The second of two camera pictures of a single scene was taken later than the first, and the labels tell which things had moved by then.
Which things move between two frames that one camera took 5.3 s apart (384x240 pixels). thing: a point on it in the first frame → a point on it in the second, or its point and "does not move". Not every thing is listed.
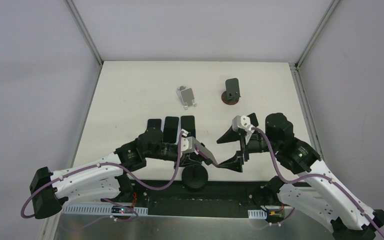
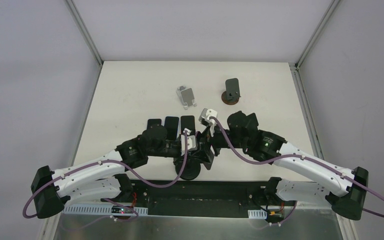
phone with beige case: [188, 126] does not move
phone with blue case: [170, 129] does not move
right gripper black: [242, 145] → [217, 139]
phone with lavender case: [154, 123] does not move
